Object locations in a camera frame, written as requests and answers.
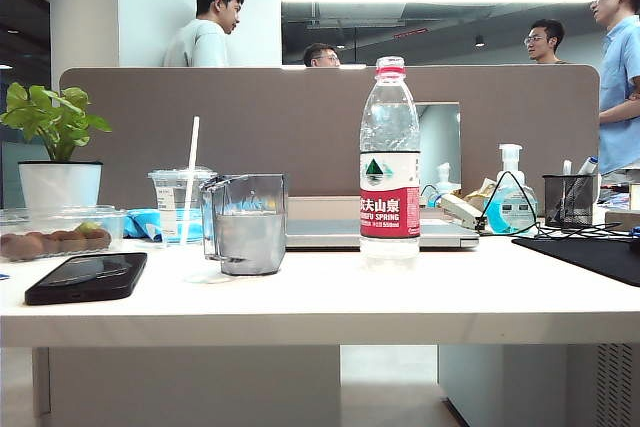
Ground clear mineral water bottle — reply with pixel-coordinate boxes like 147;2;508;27
358;55;422;269

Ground transparent grey square mug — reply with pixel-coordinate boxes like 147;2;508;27
199;173;289;277

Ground blue hand sanitizer pump bottle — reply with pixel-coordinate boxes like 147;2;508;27
483;143;539;235

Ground beige flat box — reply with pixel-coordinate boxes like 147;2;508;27
287;195;362;221

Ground silver closed laptop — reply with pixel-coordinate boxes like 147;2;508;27
285;217;481;251

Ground brown desk divider panel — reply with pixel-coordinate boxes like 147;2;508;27
59;65;601;211

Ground silver framed mirror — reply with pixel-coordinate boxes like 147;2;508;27
414;101;463;196

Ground seated person with glasses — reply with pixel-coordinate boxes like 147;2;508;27
303;42;342;68

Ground white drinking straw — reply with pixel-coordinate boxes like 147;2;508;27
180;116;201;246

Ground beige stapler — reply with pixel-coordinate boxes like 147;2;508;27
439;193;482;234

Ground clear plastic lidded cup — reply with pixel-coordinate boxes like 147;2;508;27
147;168;220;247

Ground yellow snack wrapper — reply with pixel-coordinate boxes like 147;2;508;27
464;177;499;203

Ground blue plastic bag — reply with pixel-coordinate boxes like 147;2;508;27
123;206;169;243

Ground person in grey shirt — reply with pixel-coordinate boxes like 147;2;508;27
162;0;246;68

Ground brown kiwi fruit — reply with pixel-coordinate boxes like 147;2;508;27
0;232;45;261
55;230;90;253
86;228;113;251

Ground white desk support panel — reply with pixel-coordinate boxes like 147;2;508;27
32;345;343;427

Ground black mesh pen holder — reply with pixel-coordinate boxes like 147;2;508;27
542;174;599;228

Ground black smartphone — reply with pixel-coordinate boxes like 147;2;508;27
24;252;149;306

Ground white plant pot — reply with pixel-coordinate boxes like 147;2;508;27
18;160;104;211

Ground clear plastic fruit container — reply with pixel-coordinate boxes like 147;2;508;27
0;204;129;262

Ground person in dark green shirt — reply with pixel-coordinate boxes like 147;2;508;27
524;19;572;66

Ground green leafy plant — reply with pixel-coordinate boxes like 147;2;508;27
0;82;114;163

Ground black mouse mat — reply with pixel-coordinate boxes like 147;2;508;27
512;235;640;288

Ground grey under-desk cabinet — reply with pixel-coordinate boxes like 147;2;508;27
438;344;640;427

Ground blue printed papers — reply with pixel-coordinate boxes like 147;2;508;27
597;189;640;209

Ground brown flat box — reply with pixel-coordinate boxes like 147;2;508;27
604;210;640;231

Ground person in light blue shirt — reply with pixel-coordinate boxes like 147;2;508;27
589;0;640;184

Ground black cable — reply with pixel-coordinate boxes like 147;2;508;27
474;170;640;241

